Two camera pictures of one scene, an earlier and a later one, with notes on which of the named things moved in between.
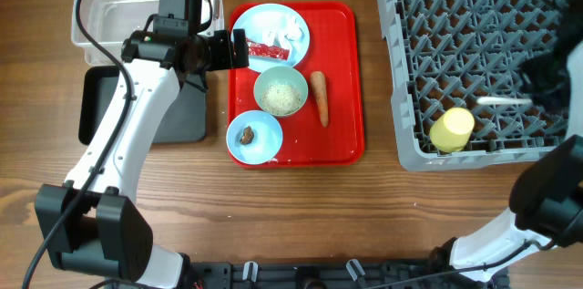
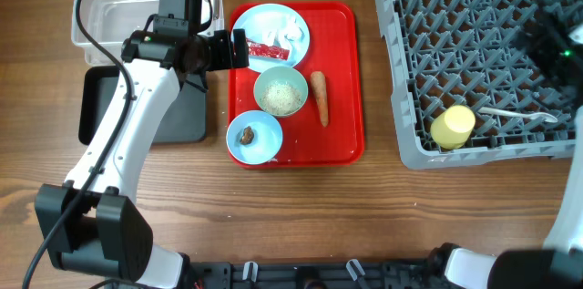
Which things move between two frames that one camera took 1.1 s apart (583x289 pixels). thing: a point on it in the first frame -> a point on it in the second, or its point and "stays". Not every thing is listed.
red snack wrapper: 267,50 stays
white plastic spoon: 503,100 -> 531,115
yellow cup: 451,131 stays
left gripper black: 225,58 stays
